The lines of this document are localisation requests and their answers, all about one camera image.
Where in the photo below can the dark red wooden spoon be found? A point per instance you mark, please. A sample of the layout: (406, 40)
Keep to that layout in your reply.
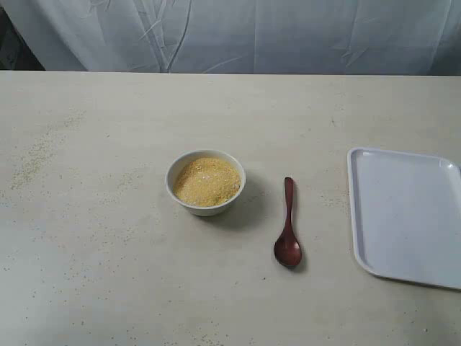
(287, 250)

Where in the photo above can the tan granular powder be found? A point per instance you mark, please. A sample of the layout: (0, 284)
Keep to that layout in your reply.
(207, 182)

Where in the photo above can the white ceramic bowl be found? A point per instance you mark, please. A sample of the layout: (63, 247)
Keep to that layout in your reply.
(175, 168)

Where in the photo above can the white backdrop cloth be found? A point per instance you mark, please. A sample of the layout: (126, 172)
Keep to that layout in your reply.
(243, 37)

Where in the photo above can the white plastic tray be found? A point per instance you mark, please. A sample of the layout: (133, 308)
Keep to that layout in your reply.
(405, 214)

